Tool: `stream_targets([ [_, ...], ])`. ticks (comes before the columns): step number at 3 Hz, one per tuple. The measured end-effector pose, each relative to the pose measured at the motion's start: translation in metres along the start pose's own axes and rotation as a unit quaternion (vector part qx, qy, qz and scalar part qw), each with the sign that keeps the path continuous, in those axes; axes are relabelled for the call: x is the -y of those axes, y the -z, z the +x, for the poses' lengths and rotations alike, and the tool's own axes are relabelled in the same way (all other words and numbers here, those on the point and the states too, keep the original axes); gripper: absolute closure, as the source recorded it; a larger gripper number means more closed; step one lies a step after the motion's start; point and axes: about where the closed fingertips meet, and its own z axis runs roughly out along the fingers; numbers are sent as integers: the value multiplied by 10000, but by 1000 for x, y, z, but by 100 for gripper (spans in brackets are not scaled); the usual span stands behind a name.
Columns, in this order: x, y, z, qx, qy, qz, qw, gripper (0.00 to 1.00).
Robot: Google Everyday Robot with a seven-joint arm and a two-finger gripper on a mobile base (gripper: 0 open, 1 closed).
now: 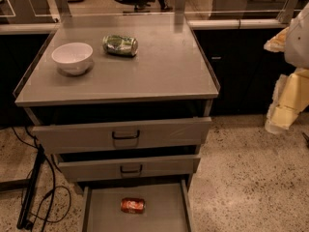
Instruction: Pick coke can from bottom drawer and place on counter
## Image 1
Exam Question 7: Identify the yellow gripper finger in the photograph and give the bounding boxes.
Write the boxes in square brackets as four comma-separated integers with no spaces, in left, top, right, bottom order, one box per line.
[264,27,289,52]
[265,68,309,134]

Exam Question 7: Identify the red coke can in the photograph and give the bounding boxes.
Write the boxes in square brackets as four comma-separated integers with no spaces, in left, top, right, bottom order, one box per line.
[121,197,146,214]

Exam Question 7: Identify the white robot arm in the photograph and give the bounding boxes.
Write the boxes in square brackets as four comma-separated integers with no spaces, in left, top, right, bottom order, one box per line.
[264,4,309,134]

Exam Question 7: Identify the top grey drawer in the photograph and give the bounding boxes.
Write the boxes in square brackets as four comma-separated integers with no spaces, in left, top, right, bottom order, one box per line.
[33,117,211,154]

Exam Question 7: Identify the grey drawer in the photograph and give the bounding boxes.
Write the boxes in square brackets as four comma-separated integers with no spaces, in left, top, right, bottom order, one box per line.
[80,180,194,232]
[59,155,200,182]
[33,117,211,154]

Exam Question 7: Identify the middle grey drawer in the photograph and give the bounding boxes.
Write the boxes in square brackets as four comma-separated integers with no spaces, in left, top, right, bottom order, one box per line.
[59,155,200,182]

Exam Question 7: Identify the green soda can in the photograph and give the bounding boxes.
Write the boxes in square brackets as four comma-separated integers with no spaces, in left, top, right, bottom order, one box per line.
[102,35,138,57]

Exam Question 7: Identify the grey drawer cabinet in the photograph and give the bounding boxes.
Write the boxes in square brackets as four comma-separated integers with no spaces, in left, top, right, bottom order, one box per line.
[14,14,219,189]

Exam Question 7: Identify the bottom grey drawer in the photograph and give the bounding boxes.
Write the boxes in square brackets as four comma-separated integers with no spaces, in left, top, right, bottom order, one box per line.
[80,180,194,232]

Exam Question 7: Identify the grey background desk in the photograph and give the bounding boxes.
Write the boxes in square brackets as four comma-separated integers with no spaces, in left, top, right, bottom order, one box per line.
[211,0,287,19]

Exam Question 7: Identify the white bowl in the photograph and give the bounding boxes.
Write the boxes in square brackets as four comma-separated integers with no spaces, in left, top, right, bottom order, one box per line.
[51,43,93,75]

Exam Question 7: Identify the clear acrylic barrier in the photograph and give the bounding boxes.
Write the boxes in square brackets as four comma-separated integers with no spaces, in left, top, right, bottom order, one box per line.
[1,0,308,23]

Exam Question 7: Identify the black floor bar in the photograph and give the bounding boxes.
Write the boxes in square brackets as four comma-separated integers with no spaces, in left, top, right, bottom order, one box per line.
[16,146,44,229]

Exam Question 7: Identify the right metal post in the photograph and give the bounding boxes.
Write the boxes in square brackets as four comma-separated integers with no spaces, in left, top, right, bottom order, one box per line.
[276,0,298,24]

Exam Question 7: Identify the metal post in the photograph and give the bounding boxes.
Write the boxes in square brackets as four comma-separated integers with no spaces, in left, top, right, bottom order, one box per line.
[174,0,186,24]
[54,0,71,17]
[276,0,298,24]

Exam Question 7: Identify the middle metal post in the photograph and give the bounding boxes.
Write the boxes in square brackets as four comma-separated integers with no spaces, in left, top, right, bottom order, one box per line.
[174,0,186,24]

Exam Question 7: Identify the black middle drawer handle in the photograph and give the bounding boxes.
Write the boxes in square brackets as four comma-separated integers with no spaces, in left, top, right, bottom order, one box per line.
[120,164,143,174]

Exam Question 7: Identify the black drawer handle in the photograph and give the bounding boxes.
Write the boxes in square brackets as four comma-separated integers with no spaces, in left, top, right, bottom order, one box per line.
[120,164,143,174]
[112,130,140,140]

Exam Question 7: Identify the black top drawer handle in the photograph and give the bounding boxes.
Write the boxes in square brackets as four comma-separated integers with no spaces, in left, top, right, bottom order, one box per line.
[112,130,140,140]

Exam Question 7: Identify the left metal post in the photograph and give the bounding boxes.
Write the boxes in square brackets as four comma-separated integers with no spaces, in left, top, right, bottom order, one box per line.
[54,0,71,17]

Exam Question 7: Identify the black floor cable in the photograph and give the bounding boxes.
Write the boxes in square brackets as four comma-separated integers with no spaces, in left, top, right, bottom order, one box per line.
[11,126,72,232]

